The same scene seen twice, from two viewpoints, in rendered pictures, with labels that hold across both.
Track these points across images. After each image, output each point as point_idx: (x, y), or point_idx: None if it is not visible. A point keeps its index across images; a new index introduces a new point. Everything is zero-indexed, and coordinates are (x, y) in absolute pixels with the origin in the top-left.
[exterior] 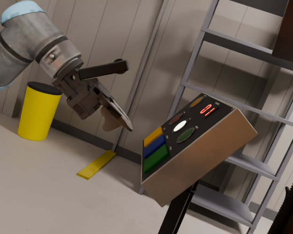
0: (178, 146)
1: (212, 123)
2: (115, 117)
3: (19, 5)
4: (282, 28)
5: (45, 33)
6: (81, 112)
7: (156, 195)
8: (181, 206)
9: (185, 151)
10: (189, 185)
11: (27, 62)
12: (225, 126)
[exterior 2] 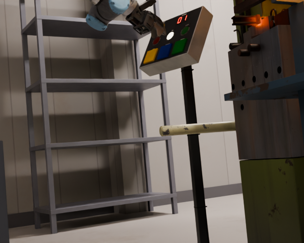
0: (188, 33)
1: (196, 16)
2: (161, 26)
3: None
4: None
5: None
6: (149, 27)
7: (195, 57)
8: (191, 80)
9: (195, 30)
10: (202, 47)
11: None
12: (203, 15)
